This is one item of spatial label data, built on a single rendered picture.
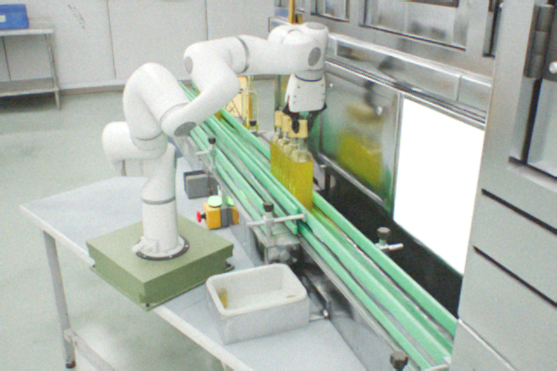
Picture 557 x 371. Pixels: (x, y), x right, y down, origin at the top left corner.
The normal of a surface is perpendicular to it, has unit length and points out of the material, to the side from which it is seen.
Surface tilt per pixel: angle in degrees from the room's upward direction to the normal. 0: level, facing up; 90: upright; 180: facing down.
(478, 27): 90
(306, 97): 107
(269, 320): 90
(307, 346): 0
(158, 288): 90
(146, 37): 90
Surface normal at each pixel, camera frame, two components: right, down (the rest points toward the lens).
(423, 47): -0.94, 0.14
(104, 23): 0.35, 0.36
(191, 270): 0.71, 0.27
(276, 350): 0.00, -0.92
